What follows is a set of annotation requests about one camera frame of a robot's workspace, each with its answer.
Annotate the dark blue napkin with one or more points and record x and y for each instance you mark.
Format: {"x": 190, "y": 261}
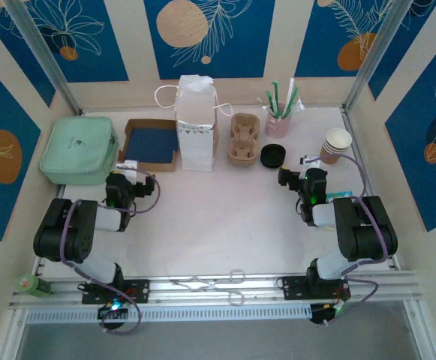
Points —
{"x": 150, "y": 144}

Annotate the white paper takeout bag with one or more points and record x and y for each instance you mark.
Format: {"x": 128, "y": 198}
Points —
{"x": 197, "y": 142}

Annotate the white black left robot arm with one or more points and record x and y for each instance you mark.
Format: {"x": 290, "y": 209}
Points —
{"x": 71, "y": 240}

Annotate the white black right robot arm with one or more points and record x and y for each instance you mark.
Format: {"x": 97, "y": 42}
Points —
{"x": 367, "y": 232}

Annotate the brown cardboard tray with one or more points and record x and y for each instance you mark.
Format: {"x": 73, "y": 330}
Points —
{"x": 150, "y": 168}

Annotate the teal white packet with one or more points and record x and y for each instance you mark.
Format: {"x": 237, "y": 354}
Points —
{"x": 339, "y": 194}

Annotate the pink straw holder cup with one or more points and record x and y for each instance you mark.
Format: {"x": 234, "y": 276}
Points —
{"x": 277, "y": 129}

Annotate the mint green lunch bag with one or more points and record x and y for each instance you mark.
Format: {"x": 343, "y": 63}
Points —
{"x": 75, "y": 150}

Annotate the green drinking straw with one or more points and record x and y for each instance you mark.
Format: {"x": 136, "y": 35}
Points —
{"x": 269, "y": 99}
{"x": 295, "y": 95}

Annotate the metal tongs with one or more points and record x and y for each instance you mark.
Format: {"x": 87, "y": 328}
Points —
{"x": 213, "y": 285}

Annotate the black controller board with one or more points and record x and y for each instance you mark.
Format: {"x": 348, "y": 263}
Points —
{"x": 320, "y": 315}
{"x": 107, "y": 313}

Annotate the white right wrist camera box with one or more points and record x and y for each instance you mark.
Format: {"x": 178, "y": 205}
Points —
{"x": 309, "y": 160}

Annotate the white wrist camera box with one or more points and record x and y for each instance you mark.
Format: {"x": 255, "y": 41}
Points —
{"x": 129, "y": 167}
{"x": 309, "y": 160}

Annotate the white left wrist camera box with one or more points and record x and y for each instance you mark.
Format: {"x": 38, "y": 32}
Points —
{"x": 129, "y": 167}

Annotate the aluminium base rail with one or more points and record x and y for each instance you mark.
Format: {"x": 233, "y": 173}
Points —
{"x": 259, "y": 287}

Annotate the aluminium frame post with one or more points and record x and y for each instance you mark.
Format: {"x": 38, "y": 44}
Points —
{"x": 376, "y": 56}
{"x": 45, "y": 56}

